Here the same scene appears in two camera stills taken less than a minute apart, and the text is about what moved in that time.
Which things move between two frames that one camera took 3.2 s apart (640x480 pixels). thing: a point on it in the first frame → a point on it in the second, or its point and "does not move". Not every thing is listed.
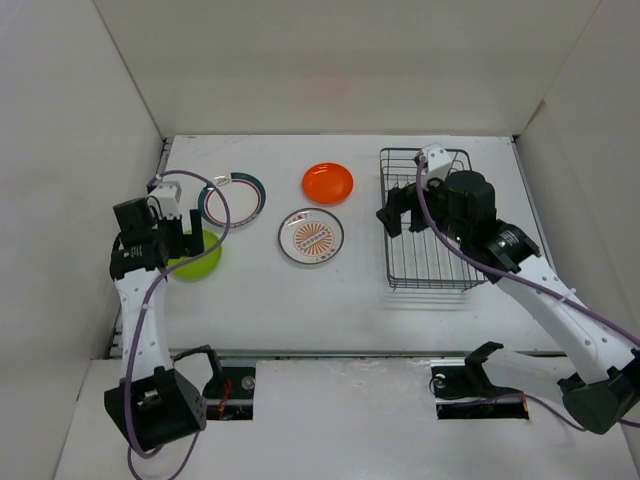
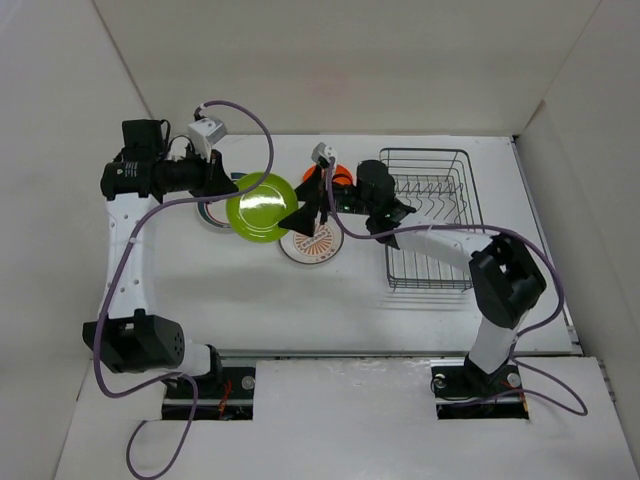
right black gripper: (398, 201) → (314, 192)
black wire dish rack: (422, 260) does not move
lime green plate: (200, 268) → (255, 215)
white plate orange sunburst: (311, 236) does not move
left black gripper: (185, 245) → (214, 179)
